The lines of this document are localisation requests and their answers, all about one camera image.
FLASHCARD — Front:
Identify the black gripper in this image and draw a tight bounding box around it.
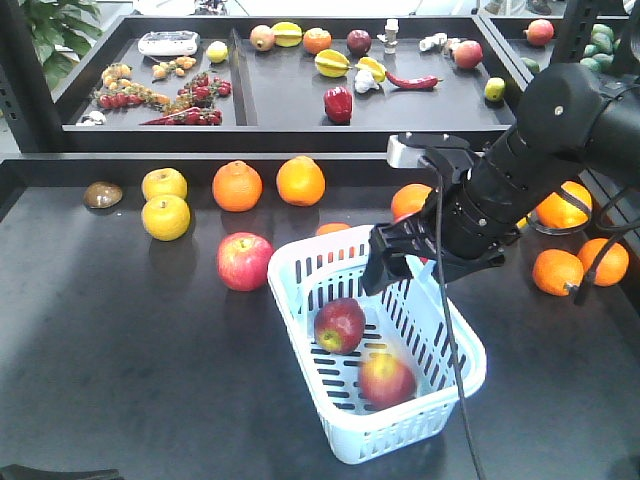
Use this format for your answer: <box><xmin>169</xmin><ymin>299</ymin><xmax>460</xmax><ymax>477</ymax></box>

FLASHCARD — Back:
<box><xmin>361</xmin><ymin>151</ymin><xmax>520</xmax><ymax>296</ymax></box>

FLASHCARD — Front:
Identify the dark red apple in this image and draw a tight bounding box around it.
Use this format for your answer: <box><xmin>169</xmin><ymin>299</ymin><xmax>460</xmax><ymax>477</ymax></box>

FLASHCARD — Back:
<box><xmin>314</xmin><ymin>298</ymin><xmax>366</xmax><ymax>355</ymax></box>

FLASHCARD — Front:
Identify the light blue plastic basket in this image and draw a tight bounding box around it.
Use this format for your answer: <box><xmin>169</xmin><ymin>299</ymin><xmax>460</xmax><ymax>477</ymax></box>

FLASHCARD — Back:
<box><xmin>268</xmin><ymin>225</ymin><xmax>487</xmax><ymax>464</ymax></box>

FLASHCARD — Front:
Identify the red-yellow apple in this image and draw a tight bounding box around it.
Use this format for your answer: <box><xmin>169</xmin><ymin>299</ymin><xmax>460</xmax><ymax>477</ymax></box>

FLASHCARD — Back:
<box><xmin>358</xmin><ymin>354</ymin><xmax>417</xmax><ymax>410</ymax></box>

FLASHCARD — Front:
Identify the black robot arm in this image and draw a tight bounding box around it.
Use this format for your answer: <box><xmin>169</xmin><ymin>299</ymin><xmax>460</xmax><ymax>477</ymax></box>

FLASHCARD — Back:
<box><xmin>362</xmin><ymin>63</ymin><xmax>639</xmax><ymax>295</ymax></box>

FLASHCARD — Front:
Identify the small orange centre left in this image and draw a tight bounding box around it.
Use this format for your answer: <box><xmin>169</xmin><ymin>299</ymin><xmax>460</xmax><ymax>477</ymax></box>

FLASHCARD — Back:
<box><xmin>315</xmin><ymin>222</ymin><xmax>351</xmax><ymax>263</ymax></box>

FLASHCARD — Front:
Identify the small orange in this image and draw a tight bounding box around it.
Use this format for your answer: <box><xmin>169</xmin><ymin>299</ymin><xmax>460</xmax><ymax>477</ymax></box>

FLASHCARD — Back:
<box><xmin>577</xmin><ymin>238</ymin><xmax>629</xmax><ymax>287</ymax></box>
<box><xmin>315</xmin><ymin>222</ymin><xmax>351</xmax><ymax>263</ymax></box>
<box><xmin>532</xmin><ymin>249</ymin><xmax>584</xmax><ymax>296</ymax></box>

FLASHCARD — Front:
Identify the orange behind centre apple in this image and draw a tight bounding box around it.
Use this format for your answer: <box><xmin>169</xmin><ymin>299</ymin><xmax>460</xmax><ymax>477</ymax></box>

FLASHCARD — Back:
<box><xmin>391</xmin><ymin>183</ymin><xmax>432</xmax><ymax>221</ymax></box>

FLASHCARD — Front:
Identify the pink-red apple far left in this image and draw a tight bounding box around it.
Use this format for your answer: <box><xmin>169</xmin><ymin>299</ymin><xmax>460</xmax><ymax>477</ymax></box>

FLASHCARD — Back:
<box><xmin>217</xmin><ymin>232</ymin><xmax>274</xmax><ymax>292</ymax></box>

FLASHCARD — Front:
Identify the small orange lower left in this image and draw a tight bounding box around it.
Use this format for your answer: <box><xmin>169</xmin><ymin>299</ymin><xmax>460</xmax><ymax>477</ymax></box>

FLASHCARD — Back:
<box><xmin>532</xmin><ymin>249</ymin><xmax>584</xmax><ymax>296</ymax></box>

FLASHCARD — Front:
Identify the red bell pepper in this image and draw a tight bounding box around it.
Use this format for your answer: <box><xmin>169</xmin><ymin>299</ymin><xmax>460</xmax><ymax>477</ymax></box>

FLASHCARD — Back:
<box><xmin>323</xmin><ymin>86</ymin><xmax>353</xmax><ymax>124</ymax></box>

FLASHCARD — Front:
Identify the large orange far right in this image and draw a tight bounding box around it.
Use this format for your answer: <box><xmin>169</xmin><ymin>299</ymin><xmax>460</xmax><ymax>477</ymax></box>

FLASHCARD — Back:
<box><xmin>535</xmin><ymin>181</ymin><xmax>592</xmax><ymax>229</ymax></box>

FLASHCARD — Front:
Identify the white garlic bulb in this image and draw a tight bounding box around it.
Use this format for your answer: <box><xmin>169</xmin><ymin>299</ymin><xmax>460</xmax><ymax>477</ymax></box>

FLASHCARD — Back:
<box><xmin>354</xmin><ymin>70</ymin><xmax>380</xmax><ymax>94</ymax></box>

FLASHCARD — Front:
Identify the red chili pepper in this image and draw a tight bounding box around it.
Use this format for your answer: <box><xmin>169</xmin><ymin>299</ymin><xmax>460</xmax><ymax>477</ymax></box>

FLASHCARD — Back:
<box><xmin>385</xmin><ymin>71</ymin><xmax>443</xmax><ymax>91</ymax></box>

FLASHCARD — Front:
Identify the yellow starfruit right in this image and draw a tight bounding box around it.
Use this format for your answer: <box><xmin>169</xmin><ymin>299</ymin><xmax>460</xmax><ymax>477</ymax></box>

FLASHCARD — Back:
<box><xmin>355</xmin><ymin>56</ymin><xmax>386</xmax><ymax>83</ymax></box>

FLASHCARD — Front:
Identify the yellow starfruit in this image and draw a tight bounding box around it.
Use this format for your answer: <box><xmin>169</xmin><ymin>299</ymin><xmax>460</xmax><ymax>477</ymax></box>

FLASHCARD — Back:
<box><xmin>355</xmin><ymin>56</ymin><xmax>386</xmax><ymax>83</ymax></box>
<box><xmin>271</xmin><ymin>21</ymin><xmax>303</xmax><ymax>47</ymax></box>
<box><xmin>314</xmin><ymin>49</ymin><xmax>351</xmax><ymax>78</ymax></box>

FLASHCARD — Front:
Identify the yellow-green small apple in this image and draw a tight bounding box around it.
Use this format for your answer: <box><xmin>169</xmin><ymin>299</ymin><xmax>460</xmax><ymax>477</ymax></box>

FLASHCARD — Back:
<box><xmin>484</xmin><ymin>77</ymin><xmax>506</xmax><ymax>103</ymax></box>

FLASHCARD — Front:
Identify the yellow starfruit left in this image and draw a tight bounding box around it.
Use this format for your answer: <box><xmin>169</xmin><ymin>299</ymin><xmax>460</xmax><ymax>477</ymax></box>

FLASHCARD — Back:
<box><xmin>314</xmin><ymin>49</ymin><xmax>351</xmax><ymax>78</ymax></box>

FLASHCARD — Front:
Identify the yellow-green apple front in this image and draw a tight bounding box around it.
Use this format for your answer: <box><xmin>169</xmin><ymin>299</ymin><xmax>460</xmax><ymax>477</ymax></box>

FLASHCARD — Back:
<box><xmin>141</xmin><ymin>194</ymin><xmax>191</xmax><ymax>241</ymax></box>

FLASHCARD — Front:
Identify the dark purple onion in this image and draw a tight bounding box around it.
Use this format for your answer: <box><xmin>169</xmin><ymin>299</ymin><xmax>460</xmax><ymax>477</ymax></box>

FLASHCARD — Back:
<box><xmin>346</xmin><ymin>29</ymin><xmax>372</xmax><ymax>57</ymax></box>

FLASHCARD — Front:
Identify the small orange lower right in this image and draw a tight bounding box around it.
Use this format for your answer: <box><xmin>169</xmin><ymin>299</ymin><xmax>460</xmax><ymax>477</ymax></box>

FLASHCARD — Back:
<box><xmin>577</xmin><ymin>238</ymin><xmax>629</xmax><ymax>287</ymax></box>

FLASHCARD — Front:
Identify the red apple rear tray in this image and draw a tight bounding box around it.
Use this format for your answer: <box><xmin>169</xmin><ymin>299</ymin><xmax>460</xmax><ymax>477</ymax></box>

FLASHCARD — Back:
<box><xmin>453</xmin><ymin>40</ymin><xmax>484</xmax><ymax>69</ymax></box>

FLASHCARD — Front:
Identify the orange persimmon rear tray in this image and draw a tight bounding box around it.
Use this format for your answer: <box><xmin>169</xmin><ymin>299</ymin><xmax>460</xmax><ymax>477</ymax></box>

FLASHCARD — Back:
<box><xmin>303</xmin><ymin>27</ymin><xmax>332</xmax><ymax>55</ymax></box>

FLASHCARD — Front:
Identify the black wood-panel fruit stand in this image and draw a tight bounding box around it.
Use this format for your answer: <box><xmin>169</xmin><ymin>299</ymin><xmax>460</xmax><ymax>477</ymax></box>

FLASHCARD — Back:
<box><xmin>1</xmin><ymin>16</ymin><xmax>639</xmax><ymax>479</ymax></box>

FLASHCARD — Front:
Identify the yellow starfruit back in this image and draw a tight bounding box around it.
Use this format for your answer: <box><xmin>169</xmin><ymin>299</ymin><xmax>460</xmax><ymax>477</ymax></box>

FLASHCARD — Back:
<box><xmin>271</xmin><ymin>21</ymin><xmax>303</xmax><ymax>47</ymax></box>

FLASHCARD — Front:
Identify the pomegranate rear tray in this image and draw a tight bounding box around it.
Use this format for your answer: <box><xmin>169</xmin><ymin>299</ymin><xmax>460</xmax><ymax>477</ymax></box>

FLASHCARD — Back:
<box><xmin>249</xmin><ymin>24</ymin><xmax>275</xmax><ymax>52</ymax></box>

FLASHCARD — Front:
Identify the yellow lemon rear tray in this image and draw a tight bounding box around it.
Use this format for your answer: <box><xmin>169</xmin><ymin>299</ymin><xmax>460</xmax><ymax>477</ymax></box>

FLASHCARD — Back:
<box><xmin>205</xmin><ymin>40</ymin><xmax>229</xmax><ymax>64</ymax></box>

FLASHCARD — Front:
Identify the red pomegranate right tray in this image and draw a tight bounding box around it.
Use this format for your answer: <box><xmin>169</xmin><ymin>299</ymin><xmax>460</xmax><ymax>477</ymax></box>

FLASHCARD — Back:
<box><xmin>523</xmin><ymin>19</ymin><xmax>555</xmax><ymax>47</ymax></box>

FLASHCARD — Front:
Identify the brown mushroom cap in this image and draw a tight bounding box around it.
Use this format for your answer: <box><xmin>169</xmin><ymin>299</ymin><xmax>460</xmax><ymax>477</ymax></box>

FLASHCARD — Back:
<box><xmin>83</xmin><ymin>181</ymin><xmax>123</xmax><ymax>209</ymax></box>

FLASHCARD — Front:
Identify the white electronic scale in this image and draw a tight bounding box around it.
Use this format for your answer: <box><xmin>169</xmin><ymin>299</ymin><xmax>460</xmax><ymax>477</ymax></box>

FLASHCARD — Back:
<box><xmin>137</xmin><ymin>30</ymin><xmax>200</xmax><ymax>57</ymax></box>

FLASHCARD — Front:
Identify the green potted plant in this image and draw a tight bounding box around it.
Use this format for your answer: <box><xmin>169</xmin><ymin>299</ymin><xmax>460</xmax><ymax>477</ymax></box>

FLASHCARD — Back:
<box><xmin>19</xmin><ymin>0</ymin><xmax>102</xmax><ymax>90</ymax></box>

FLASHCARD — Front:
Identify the black perforated upright post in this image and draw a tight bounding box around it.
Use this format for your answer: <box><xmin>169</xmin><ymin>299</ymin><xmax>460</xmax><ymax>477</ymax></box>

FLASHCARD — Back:
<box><xmin>550</xmin><ymin>0</ymin><xmax>600</xmax><ymax>64</ymax></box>

